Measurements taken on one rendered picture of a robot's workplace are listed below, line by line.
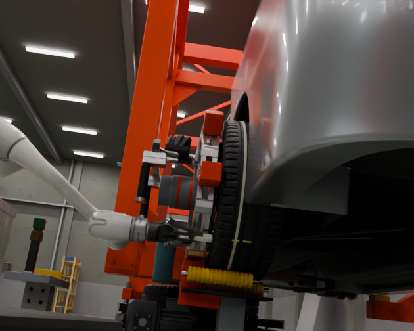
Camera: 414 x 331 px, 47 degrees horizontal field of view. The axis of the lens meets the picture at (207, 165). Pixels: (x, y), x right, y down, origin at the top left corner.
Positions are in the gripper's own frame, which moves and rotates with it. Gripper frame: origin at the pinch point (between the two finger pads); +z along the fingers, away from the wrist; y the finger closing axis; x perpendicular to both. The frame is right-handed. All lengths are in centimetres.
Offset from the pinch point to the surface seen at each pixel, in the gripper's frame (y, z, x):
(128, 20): -108, -154, 896
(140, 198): 7.2, -24.8, 10.2
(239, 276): -13.1, 15.8, -3.3
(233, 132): 32.5, 7.0, 25.2
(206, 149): 26.8, -2.6, 18.8
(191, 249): -8.4, -3.1, 3.0
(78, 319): 51, -24, -94
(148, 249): -44, -21, 46
